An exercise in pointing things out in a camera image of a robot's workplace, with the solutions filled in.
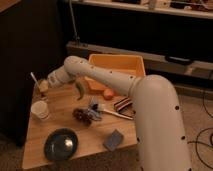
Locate green plastic cup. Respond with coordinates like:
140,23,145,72
36,79,49,94

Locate bunch of dark grapes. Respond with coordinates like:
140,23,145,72
72,108,91,126

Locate striped chocolate bar wrapper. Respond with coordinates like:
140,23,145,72
114,98,132,112

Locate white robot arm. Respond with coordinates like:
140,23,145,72
47,56,192,171

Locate wooden table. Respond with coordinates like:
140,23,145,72
22,84,137,169

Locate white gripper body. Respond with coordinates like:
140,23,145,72
47,66,74,88

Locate black and white brush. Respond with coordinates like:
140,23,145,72
97,104,133,120

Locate grey metal plate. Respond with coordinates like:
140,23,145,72
44,128,78,162

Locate white shelf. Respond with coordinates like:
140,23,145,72
67,0,213,20

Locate white paper cup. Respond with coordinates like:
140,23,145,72
31,100,49,120

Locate green chili pepper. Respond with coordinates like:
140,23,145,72
75,82,84,100

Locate metal rail beam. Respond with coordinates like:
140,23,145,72
66,41,213,80

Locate crumpled clear plastic bag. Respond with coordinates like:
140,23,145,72
88,97,102,121

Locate blue sponge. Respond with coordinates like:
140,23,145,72
103,129,124,151

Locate metal pole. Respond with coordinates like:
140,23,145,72
69,0,80,45

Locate yellow plastic bin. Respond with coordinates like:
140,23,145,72
84,54,146,94

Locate orange round fruit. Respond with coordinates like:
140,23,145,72
103,89,115,100

